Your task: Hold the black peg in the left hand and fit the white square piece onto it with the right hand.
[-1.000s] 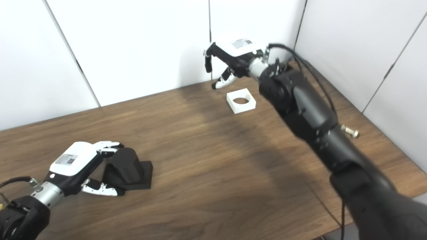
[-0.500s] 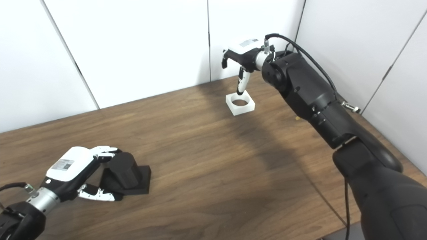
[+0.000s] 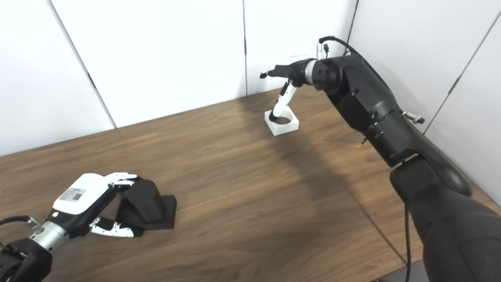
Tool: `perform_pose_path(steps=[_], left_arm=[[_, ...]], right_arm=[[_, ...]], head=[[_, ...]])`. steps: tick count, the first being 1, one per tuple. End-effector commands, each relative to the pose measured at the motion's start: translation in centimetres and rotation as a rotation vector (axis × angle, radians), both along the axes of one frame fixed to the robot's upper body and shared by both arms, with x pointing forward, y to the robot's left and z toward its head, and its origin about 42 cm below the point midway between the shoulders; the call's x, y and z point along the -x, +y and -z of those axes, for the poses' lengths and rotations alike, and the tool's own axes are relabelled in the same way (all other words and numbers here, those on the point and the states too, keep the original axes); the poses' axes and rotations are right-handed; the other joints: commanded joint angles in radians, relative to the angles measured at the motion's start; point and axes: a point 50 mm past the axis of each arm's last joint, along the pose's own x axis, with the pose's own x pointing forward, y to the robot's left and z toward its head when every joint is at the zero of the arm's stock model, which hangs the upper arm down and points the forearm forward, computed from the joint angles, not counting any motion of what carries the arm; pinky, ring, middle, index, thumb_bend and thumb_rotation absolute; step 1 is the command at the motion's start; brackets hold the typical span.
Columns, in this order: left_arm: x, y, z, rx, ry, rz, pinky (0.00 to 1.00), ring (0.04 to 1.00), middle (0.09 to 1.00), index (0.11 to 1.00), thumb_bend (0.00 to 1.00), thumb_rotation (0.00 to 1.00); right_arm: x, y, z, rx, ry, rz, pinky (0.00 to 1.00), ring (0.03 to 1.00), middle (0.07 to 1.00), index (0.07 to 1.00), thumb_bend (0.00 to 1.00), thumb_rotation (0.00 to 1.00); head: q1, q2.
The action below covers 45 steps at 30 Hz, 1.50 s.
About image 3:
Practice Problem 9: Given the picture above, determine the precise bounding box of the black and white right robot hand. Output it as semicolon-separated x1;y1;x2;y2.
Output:
260;56;315;122

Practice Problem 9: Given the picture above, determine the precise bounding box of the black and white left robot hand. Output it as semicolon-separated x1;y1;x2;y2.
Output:
46;172;144;238

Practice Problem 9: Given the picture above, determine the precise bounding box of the white square piece with hole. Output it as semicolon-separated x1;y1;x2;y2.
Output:
264;106;300;137

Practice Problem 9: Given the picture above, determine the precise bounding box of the black peg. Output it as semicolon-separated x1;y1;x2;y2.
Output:
116;179;177;231

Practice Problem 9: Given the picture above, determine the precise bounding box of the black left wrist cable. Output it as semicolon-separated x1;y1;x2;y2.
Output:
0;215;40;228

